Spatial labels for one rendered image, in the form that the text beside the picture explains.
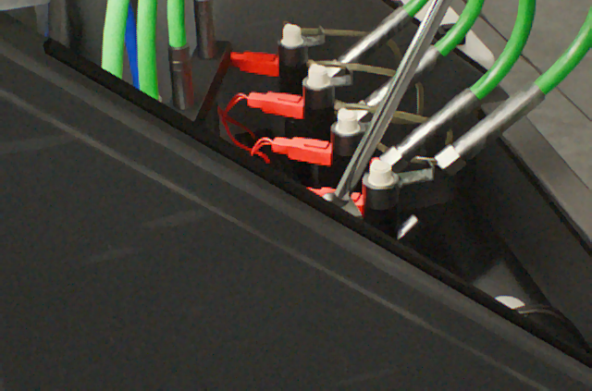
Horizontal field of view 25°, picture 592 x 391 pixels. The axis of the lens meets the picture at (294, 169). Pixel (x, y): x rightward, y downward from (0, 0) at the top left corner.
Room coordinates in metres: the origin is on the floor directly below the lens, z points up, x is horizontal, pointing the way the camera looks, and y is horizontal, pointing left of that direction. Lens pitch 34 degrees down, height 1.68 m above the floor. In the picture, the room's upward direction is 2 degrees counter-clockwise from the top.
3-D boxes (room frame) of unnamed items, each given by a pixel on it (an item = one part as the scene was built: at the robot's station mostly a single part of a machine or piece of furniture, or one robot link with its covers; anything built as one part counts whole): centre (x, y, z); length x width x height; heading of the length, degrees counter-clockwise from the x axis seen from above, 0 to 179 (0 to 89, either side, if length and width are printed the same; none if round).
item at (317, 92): (1.01, -0.03, 0.99); 0.05 x 0.03 x 0.21; 105
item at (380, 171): (0.86, -0.07, 1.10); 0.02 x 0.02 x 0.03
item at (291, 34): (1.09, 0.00, 1.10); 0.02 x 0.02 x 0.03
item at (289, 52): (1.09, -0.01, 0.99); 0.05 x 0.03 x 0.21; 105
